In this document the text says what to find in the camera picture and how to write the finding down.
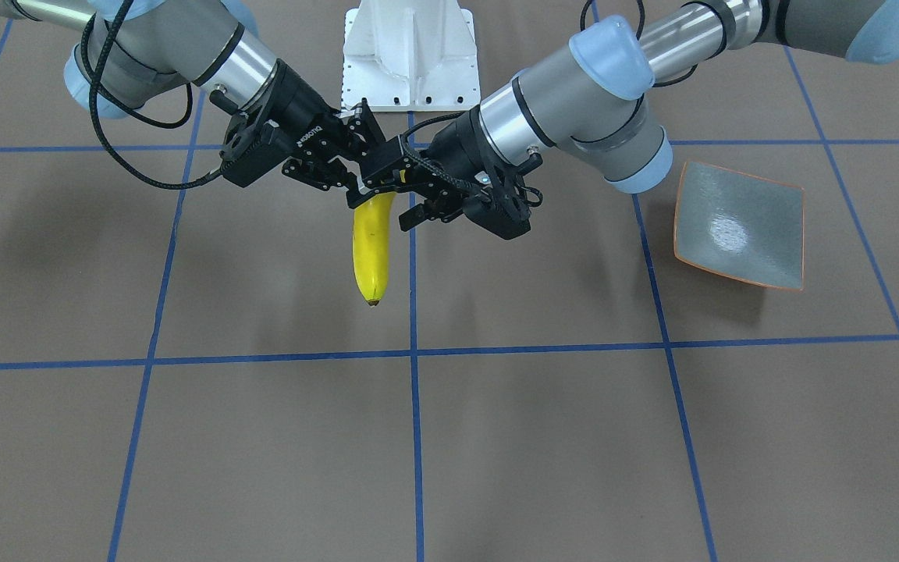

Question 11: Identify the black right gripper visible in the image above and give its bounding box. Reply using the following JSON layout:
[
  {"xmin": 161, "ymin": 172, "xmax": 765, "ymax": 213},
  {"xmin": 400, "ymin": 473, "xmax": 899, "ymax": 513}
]
[{"xmin": 259, "ymin": 59, "xmax": 386, "ymax": 208}]

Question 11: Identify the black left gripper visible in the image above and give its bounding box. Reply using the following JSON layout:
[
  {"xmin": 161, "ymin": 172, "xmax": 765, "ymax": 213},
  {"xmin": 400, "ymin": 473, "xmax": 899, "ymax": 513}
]
[{"xmin": 360, "ymin": 109, "xmax": 495, "ymax": 233}]

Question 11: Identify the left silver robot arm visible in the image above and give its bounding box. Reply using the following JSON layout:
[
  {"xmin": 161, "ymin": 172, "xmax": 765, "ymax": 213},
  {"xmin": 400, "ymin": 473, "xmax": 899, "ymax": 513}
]
[{"xmin": 364, "ymin": 1, "xmax": 899, "ymax": 240}]

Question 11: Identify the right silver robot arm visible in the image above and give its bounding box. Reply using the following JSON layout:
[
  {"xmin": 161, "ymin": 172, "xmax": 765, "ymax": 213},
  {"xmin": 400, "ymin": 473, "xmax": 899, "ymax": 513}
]
[{"xmin": 0, "ymin": 1, "xmax": 384, "ymax": 208}]

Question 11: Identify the grey square plate orange rim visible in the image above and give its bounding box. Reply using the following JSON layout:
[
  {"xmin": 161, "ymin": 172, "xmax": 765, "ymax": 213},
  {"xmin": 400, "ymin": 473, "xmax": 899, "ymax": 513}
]
[{"xmin": 672, "ymin": 161, "xmax": 806, "ymax": 292}]

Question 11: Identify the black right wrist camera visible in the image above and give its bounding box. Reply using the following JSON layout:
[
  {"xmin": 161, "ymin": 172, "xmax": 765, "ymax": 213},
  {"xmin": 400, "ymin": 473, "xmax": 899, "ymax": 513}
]
[{"xmin": 220, "ymin": 91, "xmax": 295, "ymax": 187}]

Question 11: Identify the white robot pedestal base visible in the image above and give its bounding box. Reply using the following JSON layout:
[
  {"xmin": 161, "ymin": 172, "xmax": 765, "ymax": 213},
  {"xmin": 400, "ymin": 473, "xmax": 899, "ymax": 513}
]
[{"xmin": 340, "ymin": 1, "xmax": 481, "ymax": 112}]

